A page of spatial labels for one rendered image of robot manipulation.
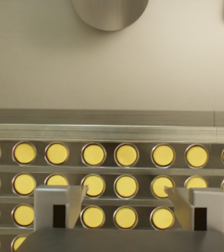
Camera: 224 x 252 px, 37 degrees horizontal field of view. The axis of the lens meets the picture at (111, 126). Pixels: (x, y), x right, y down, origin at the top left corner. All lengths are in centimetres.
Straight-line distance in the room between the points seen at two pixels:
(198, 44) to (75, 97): 13
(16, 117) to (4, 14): 19
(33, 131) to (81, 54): 17
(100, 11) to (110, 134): 14
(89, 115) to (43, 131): 3
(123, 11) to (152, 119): 14
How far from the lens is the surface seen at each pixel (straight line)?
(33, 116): 19
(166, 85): 34
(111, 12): 30
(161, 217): 19
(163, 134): 18
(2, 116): 19
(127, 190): 19
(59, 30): 35
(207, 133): 18
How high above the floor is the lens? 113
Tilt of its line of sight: 89 degrees down
